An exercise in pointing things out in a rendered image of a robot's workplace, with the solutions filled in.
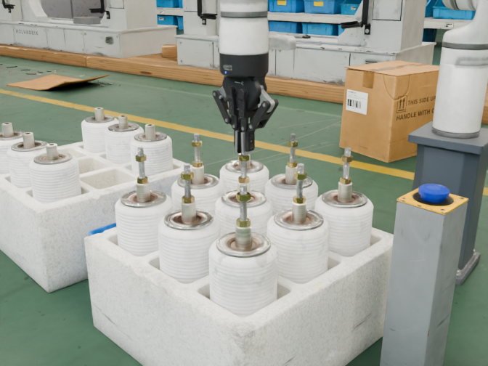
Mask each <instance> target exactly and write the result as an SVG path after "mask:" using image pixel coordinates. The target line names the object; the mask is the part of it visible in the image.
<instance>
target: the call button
mask: <svg viewBox="0 0 488 366"><path fill-rule="evenodd" d="M418 193H419V194H420V195H421V198H422V199H423V200H425V201H428V202H432V203H440V202H444V201H445V199H446V198H448V197H449V195H450V190H449V189H448V188H447V187H445V186H443V185H440V184H422V185H421V186H419V188H418Z"/></svg>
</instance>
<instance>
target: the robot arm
mask: <svg viewBox="0 0 488 366"><path fill-rule="evenodd" d="M442 2H443V3H444V5H445V6H446V7H447V8H449V9H456V10H472V11H476V13H475V15H474V18H473V19H472V21H470V22H469V23H468V24H466V25H464V26H462V27H459V28H455V29H452V30H449V31H447V32H446V33H445V34H444V36H443V42H442V53H441V59H440V66H439V77H438V84H437V90H436V101H435V107H434V117H433V124H432V132H433V133H434V134H437V135H439V136H443V137H449V138H456V139H470V138H475V137H478V136H479V132H480V128H481V120H482V115H483V110H484V101H485V96H486V91H487V82H488V0H442ZM220 16H221V17H220V26H219V71H220V73H221V74H222V75H224V79H223V81H222V86H223V87H221V88H220V89H219V90H214V91H213V98H214V99H215V101H216V104H217V106H218V108H219V110H220V113H221V115H222V117H223V119H224V122H225V123H226V124H231V125H232V128H233V129H234V146H235V152H237V153H241V154H242V155H249V154H252V153H253V151H254V148H255V134H254V132H255V130H256V129H261V128H264V126H265V125H266V124H267V121H268V120H269V119H270V117H271V116H272V114H273V112H274V111H275V109H276V108H277V106H278V104H279V102H278V100H277V99H271V97H270V96H269V95H268V94H267V85H266V83H265V76H266V74H267V73H268V72H269V49H275V50H294V49H296V38H295V37H294V36H287V35H279V34H271V33H269V26H268V17H267V16H268V0H220ZM227 110H229V113H228V112H227ZM249 118H250V123H248V119H249Z"/></svg>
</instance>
